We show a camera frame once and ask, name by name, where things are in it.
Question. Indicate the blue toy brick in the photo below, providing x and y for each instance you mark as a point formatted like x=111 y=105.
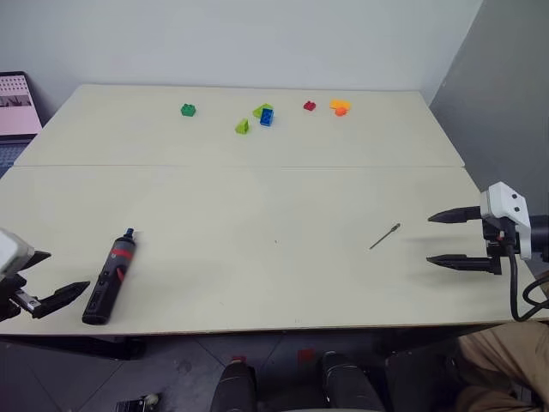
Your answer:
x=267 y=117

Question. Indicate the lime green wedge brick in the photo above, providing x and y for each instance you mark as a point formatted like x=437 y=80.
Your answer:
x=261 y=109
x=243 y=126

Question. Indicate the laptop with pink screen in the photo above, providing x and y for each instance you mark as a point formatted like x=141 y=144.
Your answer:
x=15 y=107

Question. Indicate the small black white object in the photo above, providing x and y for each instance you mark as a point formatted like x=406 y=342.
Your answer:
x=137 y=403

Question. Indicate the small orange toy brick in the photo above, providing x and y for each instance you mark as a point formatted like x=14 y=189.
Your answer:
x=341 y=112

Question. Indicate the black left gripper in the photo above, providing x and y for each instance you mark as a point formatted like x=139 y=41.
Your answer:
x=10 y=296

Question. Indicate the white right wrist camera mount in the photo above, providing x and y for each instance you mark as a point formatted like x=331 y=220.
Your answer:
x=502 y=201

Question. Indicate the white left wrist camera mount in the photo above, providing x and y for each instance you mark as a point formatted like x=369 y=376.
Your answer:
x=13 y=251

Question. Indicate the red toy brick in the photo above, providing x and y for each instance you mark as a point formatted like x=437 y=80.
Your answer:
x=309 y=106

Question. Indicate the dark green toy brick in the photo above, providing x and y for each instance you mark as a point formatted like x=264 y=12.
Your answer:
x=188 y=110

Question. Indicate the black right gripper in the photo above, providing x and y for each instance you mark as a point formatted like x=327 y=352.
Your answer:
x=499 y=227

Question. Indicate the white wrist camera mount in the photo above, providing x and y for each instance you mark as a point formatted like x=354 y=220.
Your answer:
x=13 y=251
x=502 y=201

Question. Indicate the dark rounded shape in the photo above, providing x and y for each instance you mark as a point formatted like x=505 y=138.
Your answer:
x=233 y=388
x=347 y=384

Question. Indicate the black red electric screwdriver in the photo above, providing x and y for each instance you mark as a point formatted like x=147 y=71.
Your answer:
x=107 y=279

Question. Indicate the person's tan trousers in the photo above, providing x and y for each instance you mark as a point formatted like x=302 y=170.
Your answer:
x=506 y=365

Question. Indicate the yellow orange flat brick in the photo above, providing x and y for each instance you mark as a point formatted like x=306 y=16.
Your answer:
x=340 y=104

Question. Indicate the metal screwdriver bit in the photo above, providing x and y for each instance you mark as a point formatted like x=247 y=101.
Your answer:
x=385 y=235

